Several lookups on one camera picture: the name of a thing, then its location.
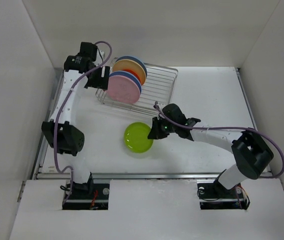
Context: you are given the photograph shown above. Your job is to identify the wire dish rack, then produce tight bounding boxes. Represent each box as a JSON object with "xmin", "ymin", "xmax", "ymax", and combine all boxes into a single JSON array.
[{"xmin": 95, "ymin": 63, "xmax": 178, "ymax": 118}]

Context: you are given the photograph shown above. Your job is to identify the metal rail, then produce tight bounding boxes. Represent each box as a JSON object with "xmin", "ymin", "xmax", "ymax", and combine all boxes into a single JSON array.
[{"xmin": 30, "ymin": 172, "xmax": 219, "ymax": 180}]

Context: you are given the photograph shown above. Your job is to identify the lime green plate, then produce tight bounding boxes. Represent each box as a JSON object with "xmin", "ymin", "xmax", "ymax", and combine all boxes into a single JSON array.
[{"xmin": 124, "ymin": 122, "xmax": 153, "ymax": 154}]

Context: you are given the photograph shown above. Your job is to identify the tan orange plate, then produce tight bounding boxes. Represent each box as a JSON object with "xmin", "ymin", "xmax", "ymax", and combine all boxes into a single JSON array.
[{"xmin": 112, "ymin": 60, "xmax": 147, "ymax": 85}]

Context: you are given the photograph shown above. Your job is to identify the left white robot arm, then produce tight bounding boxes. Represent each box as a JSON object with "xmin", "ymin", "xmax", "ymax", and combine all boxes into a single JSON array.
[{"xmin": 41, "ymin": 41, "xmax": 110, "ymax": 199}]

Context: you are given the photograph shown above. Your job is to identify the pink plate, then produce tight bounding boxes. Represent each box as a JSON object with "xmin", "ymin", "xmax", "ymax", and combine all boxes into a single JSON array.
[{"xmin": 106, "ymin": 75, "xmax": 141, "ymax": 104}]

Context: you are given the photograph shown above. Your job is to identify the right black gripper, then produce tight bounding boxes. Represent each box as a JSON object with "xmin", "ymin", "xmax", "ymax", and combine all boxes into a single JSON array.
[{"xmin": 148, "ymin": 115, "xmax": 177, "ymax": 140}]

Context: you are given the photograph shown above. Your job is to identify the blue plate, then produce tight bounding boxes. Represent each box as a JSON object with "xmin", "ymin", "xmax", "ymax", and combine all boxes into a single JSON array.
[
  {"xmin": 115, "ymin": 55, "xmax": 147, "ymax": 76},
  {"xmin": 109, "ymin": 70, "xmax": 142, "ymax": 93}
]

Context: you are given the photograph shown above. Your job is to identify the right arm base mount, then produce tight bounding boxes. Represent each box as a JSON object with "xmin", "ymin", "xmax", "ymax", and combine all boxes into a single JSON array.
[{"xmin": 197, "ymin": 182, "xmax": 251, "ymax": 211}]

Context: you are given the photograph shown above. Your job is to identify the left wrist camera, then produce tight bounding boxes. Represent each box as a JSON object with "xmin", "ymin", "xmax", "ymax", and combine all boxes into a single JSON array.
[{"xmin": 99, "ymin": 50, "xmax": 106, "ymax": 61}]

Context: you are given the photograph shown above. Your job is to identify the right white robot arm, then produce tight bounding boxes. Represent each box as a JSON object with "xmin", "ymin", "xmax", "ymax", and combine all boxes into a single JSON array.
[{"xmin": 148, "ymin": 102, "xmax": 274, "ymax": 197}]

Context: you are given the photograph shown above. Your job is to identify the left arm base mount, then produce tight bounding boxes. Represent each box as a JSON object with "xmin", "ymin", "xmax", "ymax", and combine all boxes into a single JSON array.
[{"xmin": 60, "ymin": 181, "xmax": 110, "ymax": 211}]

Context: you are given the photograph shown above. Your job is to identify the small orange plate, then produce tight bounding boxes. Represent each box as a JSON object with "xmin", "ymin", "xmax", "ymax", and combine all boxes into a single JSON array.
[{"xmin": 123, "ymin": 69, "xmax": 142, "ymax": 84}]

